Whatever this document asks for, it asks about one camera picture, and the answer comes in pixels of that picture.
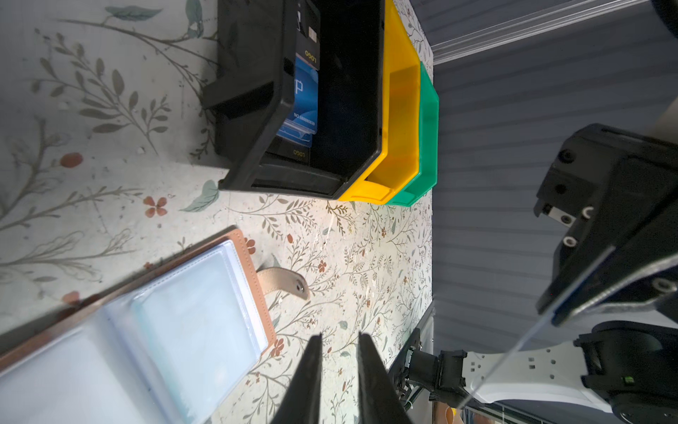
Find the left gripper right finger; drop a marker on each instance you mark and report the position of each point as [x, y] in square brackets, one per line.
[377, 399]

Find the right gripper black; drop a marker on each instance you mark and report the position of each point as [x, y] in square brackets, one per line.
[618, 256]

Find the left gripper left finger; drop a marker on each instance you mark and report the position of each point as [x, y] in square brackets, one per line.
[302, 400]

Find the blue card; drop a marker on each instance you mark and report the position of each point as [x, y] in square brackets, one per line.
[535, 328]
[301, 125]

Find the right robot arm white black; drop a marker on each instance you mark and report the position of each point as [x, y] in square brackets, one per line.
[623, 368]

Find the yellow plastic bin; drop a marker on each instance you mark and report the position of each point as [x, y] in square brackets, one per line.
[399, 161]

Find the green plastic bin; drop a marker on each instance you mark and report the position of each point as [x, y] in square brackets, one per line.
[428, 136]

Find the black plastic bin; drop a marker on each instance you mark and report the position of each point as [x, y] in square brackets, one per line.
[253, 93]

